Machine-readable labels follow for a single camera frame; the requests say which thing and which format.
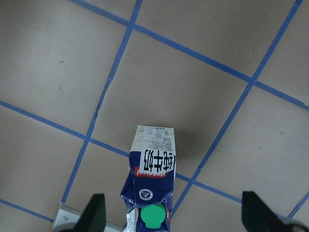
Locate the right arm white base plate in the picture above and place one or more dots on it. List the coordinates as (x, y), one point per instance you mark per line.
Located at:
(66, 218)

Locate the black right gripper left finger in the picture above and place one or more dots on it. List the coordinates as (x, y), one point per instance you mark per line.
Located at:
(93, 218)

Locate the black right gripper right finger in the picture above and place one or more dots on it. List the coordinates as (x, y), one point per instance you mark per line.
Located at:
(257, 216)

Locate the blue white milk carton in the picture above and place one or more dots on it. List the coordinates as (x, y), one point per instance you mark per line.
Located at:
(148, 189)

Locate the brown paper table cover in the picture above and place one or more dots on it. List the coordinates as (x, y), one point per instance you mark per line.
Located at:
(78, 77)

